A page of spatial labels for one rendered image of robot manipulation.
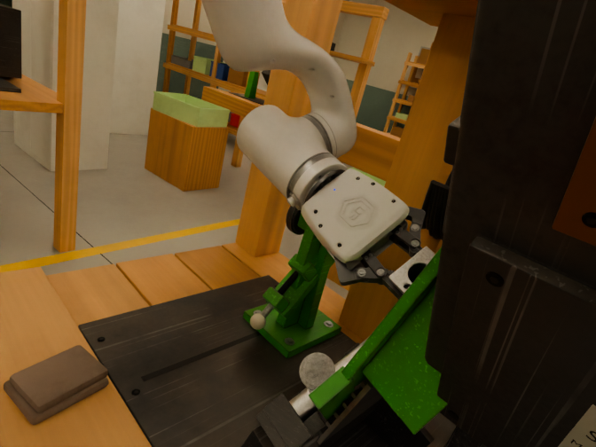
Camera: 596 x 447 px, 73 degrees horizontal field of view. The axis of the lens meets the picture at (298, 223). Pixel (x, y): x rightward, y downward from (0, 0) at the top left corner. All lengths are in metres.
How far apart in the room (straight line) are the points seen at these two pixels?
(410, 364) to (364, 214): 0.18
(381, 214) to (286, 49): 0.22
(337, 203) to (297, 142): 0.10
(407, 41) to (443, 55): 10.83
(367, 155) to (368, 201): 0.44
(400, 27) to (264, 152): 11.26
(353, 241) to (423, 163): 0.33
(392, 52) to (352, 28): 1.44
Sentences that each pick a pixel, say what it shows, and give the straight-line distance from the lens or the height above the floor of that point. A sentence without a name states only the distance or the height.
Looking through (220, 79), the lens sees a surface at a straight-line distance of 6.49.
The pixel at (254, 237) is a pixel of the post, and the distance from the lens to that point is 1.06.
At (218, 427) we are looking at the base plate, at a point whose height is 0.90.
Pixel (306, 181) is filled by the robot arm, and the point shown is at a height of 1.24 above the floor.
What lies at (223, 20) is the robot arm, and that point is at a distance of 0.50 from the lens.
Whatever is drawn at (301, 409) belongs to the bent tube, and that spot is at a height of 0.99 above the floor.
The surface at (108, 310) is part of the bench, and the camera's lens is 0.83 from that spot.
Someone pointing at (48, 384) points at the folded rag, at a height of 0.93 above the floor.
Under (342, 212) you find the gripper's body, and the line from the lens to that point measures 0.48.
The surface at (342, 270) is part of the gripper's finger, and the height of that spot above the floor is 1.17.
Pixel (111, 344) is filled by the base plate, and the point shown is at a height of 0.90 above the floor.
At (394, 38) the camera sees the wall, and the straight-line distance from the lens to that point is 11.76.
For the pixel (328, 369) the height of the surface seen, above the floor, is 1.09.
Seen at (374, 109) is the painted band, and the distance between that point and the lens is 11.69.
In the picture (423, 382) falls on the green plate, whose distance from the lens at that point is 0.39.
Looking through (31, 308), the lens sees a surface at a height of 0.90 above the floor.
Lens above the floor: 1.37
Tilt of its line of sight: 21 degrees down
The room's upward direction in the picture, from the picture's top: 15 degrees clockwise
